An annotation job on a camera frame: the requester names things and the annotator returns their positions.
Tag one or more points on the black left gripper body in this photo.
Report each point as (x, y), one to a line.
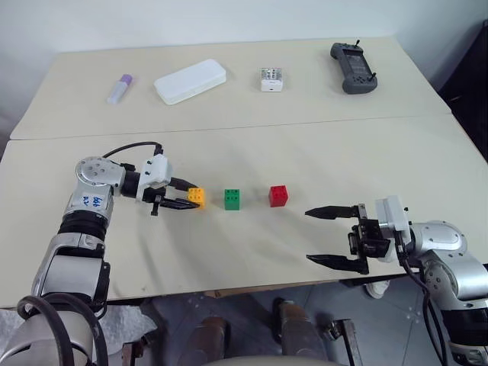
(155, 204)

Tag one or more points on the dark metal frame bracket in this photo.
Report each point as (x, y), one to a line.
(348, 339)

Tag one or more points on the green toy brick cube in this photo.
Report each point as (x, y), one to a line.
(232, 200)

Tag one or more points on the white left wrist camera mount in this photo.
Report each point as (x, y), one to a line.
(156, 169)

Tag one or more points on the red toy brick cube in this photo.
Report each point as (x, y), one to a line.
(278, 196)

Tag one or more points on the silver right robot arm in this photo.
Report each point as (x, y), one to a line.
(453, 263)

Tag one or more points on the small white patterned box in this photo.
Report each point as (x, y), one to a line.
(272, 80)

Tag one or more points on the white oblong plastic case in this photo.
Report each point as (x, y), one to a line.
(190, 81)

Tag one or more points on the white shoe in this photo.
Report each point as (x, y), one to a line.
(378, 289)

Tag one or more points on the yellow toy brick cube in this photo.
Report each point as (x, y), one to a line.
(198, 198)

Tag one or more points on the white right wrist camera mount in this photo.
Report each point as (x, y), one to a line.
(392, 213)

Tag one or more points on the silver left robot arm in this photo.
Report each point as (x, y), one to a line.
(91, 179)

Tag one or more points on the grey handheld remote controller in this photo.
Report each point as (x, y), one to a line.
(354, 66)

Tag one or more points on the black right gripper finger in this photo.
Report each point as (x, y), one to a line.
(343, 264)
(333, 212)

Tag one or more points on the purple capped white tube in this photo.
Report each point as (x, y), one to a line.
(119, 89)

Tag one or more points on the dark rounded brown shape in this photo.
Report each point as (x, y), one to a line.
(209, 341)
(297, 328)

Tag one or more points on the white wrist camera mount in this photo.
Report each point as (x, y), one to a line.
(156, 169)
(392, 213)

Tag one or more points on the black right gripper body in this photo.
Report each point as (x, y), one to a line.
(368, 238)

